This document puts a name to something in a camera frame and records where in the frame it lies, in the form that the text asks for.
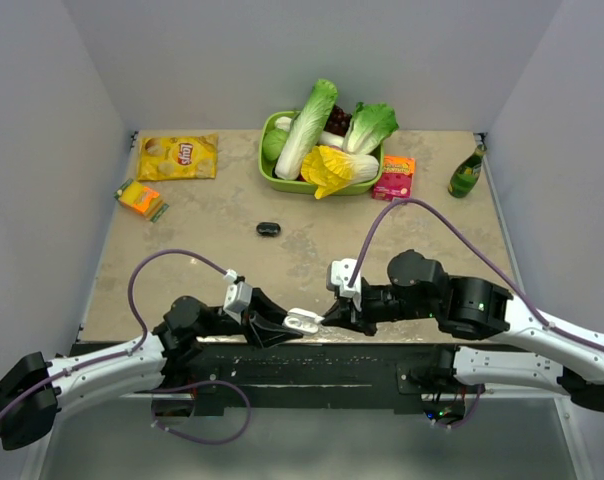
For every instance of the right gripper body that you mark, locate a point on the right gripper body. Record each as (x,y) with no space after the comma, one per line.
(379,303)

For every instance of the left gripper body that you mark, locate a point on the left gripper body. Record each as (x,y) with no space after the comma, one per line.
(253,333)

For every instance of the white earbud charging case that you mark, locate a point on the white earbud charging case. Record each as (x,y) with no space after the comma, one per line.
(303,321)

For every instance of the black earbud charging case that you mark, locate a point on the black earbud charging case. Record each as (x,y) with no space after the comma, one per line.
(268,229)

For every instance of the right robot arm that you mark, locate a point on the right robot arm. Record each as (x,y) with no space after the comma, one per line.
(505,342)

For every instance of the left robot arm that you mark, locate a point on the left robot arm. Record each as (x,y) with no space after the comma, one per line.
(35,391)

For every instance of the pink snack box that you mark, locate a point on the pink snack box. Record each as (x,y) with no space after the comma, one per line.
(396,178)

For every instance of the yellow napa cabbage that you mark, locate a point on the yellow napa cabbage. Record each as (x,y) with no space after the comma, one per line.
(331,170)

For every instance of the green glass bottle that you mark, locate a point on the green glass bottle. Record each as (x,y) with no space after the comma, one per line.
(467,174)

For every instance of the yellow orange sponge pack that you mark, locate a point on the yellow orange sponge pack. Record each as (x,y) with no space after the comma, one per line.
(142,200)

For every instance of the white radish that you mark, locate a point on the white radish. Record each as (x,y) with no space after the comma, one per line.
(326,138)

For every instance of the green leafy lettuce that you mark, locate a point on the green leafy lettuce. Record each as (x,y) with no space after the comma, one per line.
(370,125)

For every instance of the small green cabbage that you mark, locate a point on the small green cabbage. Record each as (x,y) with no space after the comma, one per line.
(273,144)

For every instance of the yellow chips bag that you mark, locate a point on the yellow chips bag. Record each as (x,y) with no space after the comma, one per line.
(177,158)

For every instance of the dark red grapes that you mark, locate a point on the dark red grapes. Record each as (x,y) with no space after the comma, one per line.
(338,121)

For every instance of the tall napa cabbage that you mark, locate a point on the tall napa cabbage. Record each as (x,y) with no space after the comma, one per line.
(306,129)

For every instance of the green plastic basin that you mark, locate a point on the green plastic basin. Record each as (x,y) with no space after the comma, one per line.
(266,167)

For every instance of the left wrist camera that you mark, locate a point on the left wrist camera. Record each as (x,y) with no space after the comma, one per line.
(237,297)

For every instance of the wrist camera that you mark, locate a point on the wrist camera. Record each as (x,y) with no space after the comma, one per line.
(237,297)
(344,282)

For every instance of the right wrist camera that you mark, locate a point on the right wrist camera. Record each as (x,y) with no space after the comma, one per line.
(344,282)

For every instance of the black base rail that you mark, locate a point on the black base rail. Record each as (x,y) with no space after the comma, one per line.
(403,378)

